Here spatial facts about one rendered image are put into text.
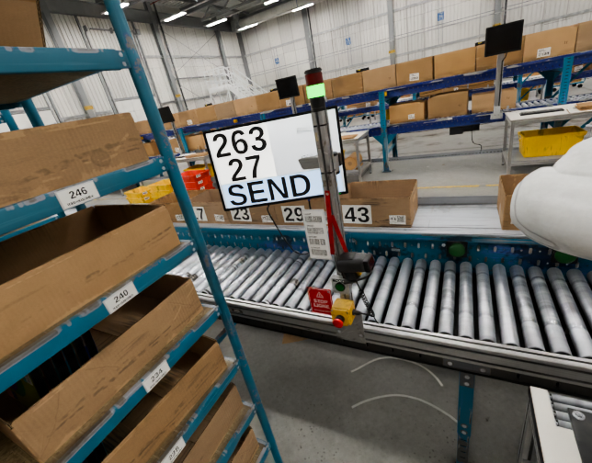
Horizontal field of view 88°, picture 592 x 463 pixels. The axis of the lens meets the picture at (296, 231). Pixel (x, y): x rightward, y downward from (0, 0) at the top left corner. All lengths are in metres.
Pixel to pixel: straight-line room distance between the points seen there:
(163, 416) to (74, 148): 0.60
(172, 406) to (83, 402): 0.22
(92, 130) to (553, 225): 0.83
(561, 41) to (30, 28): 5.90
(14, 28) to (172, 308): 0.61
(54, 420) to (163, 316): 0.25
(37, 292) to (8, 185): 0.17
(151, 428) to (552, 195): 0.93
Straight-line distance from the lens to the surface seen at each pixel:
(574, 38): 6.13
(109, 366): 0.75
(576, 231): 0.68
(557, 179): 0.71
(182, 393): 0.89
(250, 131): 1.13
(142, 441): 0.87
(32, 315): 0.65
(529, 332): 1.33
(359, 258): 1.01
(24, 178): 0.63
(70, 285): 0.66
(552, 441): 1.08
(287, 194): 1.14
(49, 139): 0.65
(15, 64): 0.63
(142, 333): 0.77
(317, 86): 0.94
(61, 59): 0.66
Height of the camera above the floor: 1.61
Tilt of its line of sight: 24 degrees down
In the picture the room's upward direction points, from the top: 12 degrees counter-clockwise
